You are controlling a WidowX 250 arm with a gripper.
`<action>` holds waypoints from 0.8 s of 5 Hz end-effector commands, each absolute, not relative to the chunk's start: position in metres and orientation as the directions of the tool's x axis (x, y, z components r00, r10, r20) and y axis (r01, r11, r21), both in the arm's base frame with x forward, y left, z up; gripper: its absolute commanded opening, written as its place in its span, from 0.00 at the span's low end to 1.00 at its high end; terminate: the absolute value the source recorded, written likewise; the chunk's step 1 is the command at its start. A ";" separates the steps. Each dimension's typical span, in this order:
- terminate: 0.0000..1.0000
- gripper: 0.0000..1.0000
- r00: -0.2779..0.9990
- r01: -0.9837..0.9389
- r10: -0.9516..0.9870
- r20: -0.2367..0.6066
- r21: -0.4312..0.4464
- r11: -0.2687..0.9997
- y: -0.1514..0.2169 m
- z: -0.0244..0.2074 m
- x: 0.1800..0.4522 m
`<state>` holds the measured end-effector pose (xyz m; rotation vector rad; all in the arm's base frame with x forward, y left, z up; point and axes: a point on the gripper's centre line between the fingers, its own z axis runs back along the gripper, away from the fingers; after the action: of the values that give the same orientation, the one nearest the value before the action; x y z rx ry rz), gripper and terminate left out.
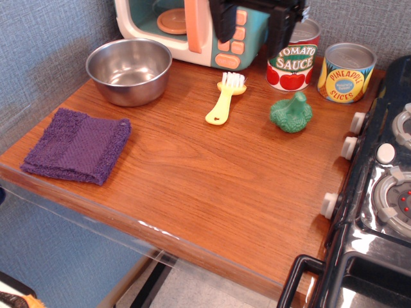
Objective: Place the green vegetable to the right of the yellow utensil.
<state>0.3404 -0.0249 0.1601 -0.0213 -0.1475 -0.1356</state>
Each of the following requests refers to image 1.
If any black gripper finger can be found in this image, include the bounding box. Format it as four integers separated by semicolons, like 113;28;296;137
267;6;304;60
210;3;237;43

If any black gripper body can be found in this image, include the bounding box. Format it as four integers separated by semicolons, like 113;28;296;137
209;0;310;15

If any green toy broccoli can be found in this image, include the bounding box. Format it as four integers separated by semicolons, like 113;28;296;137
270;92;313;133

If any teal toy microwave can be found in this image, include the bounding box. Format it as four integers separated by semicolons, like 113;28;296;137
114;1;268;71

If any orange microwave plate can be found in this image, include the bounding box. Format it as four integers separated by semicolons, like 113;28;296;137
157;8;186;35

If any tomato sauce can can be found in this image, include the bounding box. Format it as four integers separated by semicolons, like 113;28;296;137
266;19;321;92

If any yellow toy brush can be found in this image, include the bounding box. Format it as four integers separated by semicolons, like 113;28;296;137
205;72;247;125

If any pineapple slices can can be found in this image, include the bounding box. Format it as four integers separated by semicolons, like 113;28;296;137
317;42;377;104

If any steel bowl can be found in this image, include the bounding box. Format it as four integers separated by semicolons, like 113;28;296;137
85;38;173;107

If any grey stove knob far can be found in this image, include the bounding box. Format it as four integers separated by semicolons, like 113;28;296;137
349;112;367;135

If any grey stove knob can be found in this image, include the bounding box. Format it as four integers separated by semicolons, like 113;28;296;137
340;137;358;160
320;192;338;219
349;112;367;135

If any grey stove knob middle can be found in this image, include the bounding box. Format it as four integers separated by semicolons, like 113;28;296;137
340;137;358;160

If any grey far stove burner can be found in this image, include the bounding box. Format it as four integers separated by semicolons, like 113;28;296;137
392;103;411;150

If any grey stove burner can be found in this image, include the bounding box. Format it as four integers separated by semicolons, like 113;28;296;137
372;166;410;238
392;103;411;150

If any white round stove button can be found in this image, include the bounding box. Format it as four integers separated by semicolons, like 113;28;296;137
376;143;396;164

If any grey stove knob near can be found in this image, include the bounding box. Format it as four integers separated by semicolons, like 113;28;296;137
320;192;338;219

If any purple folded cloth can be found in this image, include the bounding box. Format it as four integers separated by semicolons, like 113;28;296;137
21;108;132;185

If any grey near stove burner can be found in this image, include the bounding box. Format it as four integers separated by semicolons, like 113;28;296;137
372;166;410;238

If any black toy stove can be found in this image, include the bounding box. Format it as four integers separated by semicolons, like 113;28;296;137
276;55;411;308

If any orange object at corner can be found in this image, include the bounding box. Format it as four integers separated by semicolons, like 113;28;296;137
21;295;46;308

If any black stove oven handle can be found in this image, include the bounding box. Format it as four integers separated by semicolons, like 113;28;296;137
277;254;326;308

